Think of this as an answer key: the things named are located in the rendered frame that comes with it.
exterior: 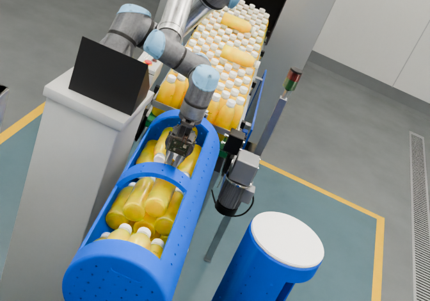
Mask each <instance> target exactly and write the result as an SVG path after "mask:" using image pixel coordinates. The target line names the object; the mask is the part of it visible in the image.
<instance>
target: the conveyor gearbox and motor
mask: <svg viewBox="0 0 430 301"><path fill-rule="evenodd" d="M259 162H260V156H258V155H256V154H253V153H250V152H248V151H246V150H243V149H242V150H241V151H239V153H238V155H235V156H234V158H233V160H232V162H231V164H230V168H229V170H228V171H227V173H226V174H225V177H226V180H225V182H224V184H223V187H222V189H221V191H220V193H219V195H218V199H217V201H215V198H214V194H213V190H211V192H212V197H213V200H214V203H215V208H216V210H217V211H218V212H219V213H221V214H222V215H225V216H230V217H237V216H242V215H244V214H246V213H247V212H248V211H249V210H250V209H251V207H252V205H253V203H254V193H255V186H252V185H253V179H254V177H255V175H256V173H257V171H258V169H259ZM251 199H252V203H251V206H250V207H249V208H248V209H247V210H246V211H245V212H244V213H242V214H240V215H235V214H236V211H237V209H238V208H239V206H240V204H241V202H243V203H246V204H249V203H250V201H251Z"/></svg>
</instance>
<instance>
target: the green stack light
mask: <svg viewBox="0 0 430 301"><path fill-rule="evenodd" d="M297 84H298V82H294V81H291V80H290V79H288V78H287V77H286V78H285V81H284V82H283V87H284V88H286V89H287V90H290V91H295V89H296V87H297Z"/></svg>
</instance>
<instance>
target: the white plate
mask: <svg viewBox="0 0 430 301"><path fill-rule="evenodd" d="M251 233H252V235H253V238H254V239H255V241H256V242H257V244H258V245H259V247H260V248H261V249H262V250H263V251H264V252H265V253H267V254H268V255H269V256H271V257H272V258H273V259H275V260H277V261H279V262H281V263H283V264H286V265H288V266H292V267H296V268H311V267H314V266H317V265H318V264H319V263H320V262H321V261H322V259H323V257H324V248H323V245H322V243H321V241H320V239H319V237H318V236H317V235H316V233H315V232H314V231H313V230H311V228H309V226H307V225H306V224H304V223H303V222H301V221H300V220H298V219H297V218H294V217H292V216H290V215H286V214H284V213H279V212H272V211H270V212H264V213H260V214H258V215H257V216H256V217H255V218H254V219H253V221H252V223H251Z"/></svg>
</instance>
